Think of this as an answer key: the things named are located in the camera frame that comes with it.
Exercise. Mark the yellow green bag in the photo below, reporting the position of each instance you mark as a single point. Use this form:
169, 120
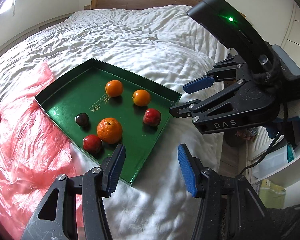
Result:
272, 192

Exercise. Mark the person's right hand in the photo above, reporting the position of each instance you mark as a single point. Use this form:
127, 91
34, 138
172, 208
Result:
267, 77

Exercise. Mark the white shelf unit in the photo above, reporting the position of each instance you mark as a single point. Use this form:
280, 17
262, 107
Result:
277, 157

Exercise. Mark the orange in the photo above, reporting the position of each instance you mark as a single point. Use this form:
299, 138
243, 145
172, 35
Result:
109, 130
114, 88
141, 97

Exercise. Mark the pink plastic sheet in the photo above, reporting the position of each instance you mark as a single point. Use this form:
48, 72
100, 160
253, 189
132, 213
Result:
27, 155

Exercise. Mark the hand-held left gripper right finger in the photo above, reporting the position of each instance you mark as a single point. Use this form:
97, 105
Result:
187, 170

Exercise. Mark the dark red plum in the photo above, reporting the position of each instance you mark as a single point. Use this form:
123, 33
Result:
82, 119

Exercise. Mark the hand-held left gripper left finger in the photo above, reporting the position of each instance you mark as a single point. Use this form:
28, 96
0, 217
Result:
116, 165

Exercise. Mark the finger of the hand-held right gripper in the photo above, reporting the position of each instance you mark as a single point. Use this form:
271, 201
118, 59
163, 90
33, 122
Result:
198, 84
185, 110

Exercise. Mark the green rectangular tray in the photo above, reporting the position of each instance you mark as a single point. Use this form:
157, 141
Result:
72, 100

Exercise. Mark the window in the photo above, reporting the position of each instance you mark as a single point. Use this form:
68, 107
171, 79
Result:
7, 2

